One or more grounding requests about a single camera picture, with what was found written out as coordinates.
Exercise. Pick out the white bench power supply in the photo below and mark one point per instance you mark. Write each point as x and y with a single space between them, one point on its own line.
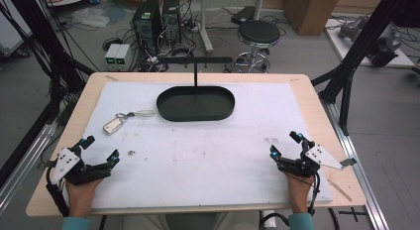
123 57
111 56

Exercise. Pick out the white foam mat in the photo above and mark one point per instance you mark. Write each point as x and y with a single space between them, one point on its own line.
204 157

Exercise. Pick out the large black computer tower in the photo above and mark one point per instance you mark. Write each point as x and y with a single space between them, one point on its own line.
147 23

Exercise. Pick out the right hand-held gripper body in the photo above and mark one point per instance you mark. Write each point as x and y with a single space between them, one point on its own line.
318 155

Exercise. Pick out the brown cardboard box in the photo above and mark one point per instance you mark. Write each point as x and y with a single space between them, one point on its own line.
310 12

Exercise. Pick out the aluminium floor rail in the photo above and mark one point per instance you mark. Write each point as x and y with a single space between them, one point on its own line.
23 164
360 177

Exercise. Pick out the person's left hand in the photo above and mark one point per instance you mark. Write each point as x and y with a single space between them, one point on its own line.
81 198

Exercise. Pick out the black metal frame strut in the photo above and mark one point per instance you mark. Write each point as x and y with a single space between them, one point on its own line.
360 48
46 41

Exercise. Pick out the thin wooden stick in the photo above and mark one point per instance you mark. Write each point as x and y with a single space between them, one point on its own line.
339 189

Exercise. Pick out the slim black computer tower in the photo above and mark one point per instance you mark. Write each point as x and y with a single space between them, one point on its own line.
171 18

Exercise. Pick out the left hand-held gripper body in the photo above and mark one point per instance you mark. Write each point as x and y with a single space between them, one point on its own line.
67 162

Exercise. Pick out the white floor platform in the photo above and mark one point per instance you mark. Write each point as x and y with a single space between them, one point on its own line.
340 46

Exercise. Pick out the black oval tray with stand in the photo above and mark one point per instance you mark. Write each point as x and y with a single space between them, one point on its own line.
195 103

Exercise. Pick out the black round stool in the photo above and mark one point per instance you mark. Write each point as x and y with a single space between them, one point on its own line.
258 33

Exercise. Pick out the flat black device on floor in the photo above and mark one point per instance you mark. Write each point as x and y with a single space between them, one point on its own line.
243 15

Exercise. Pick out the white metal desk leg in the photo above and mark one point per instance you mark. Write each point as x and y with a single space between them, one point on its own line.
204 25

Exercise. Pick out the person's right hand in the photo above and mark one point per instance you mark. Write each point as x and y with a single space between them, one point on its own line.
298 193

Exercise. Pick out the grey machine on platform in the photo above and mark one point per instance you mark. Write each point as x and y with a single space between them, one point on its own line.
379 38

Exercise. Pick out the clear plastic bag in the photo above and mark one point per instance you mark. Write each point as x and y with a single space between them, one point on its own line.
89 18

